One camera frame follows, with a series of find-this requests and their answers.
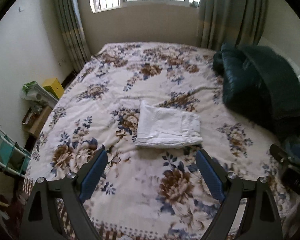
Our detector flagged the white pants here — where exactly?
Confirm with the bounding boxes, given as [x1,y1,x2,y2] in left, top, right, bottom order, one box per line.
[135,101,203,148]

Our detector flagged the teal storage rack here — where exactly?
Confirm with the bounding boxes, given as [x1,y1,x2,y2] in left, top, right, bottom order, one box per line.
[0,128,31,178]

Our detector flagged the dark green quilt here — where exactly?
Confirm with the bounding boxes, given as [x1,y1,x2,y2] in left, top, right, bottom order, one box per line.
[213,43,300,140]

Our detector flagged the cardboard box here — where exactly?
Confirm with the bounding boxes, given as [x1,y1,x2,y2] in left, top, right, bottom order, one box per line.
[22,105,52,138]

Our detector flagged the floral bed blanket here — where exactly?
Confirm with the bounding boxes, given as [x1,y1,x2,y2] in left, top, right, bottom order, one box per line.
[23,42,299,239]

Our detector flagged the white green bag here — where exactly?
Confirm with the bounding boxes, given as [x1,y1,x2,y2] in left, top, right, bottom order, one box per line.
[20,81,58,109]

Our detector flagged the yellow box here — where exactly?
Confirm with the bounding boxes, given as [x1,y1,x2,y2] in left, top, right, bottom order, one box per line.
[42,77,64,99]

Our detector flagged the right striped curtain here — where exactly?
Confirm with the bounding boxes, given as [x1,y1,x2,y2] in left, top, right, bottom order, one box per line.
[196,0,269,50]

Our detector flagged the striped curtain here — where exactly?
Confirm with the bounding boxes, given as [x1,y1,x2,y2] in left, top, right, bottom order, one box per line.
[54,0,91,73]
[196,0,269,50]

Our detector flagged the left striped curtain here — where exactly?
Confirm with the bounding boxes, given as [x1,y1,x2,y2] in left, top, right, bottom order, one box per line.
[54,0,91,73]

